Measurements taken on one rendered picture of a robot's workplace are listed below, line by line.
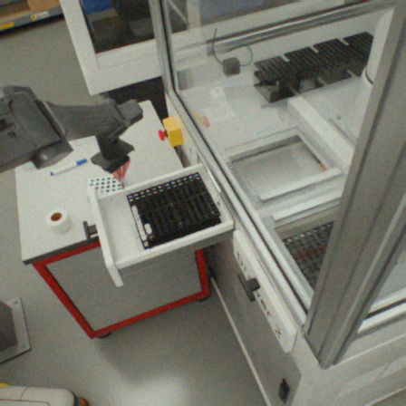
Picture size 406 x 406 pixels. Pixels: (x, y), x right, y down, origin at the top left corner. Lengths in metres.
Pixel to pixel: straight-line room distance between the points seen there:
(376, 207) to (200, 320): 1.52
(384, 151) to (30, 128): 0.41
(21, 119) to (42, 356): 1.58
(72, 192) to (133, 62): 0.63
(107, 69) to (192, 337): 1.21
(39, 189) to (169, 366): 0.92
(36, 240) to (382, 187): 1.10
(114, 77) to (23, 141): 1.24
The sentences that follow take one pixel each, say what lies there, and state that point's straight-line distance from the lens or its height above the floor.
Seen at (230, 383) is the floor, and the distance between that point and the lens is 1.79.
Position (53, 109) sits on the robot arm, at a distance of 0.61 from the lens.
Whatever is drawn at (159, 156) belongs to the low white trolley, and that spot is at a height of 0.76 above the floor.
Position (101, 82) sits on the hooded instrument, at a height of 0.85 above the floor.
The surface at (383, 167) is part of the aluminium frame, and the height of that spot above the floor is 1.45.
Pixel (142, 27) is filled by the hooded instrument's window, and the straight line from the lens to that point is 1.70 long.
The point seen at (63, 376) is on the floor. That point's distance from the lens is 1.95.
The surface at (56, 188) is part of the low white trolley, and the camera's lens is 1.46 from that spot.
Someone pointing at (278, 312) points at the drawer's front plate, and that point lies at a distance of 0.88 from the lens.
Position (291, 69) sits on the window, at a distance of 0.55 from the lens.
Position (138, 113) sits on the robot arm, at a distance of 0.99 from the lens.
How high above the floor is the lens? 1.72
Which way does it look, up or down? 49 degrees down
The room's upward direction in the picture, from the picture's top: 8 degrees counter-clockwise
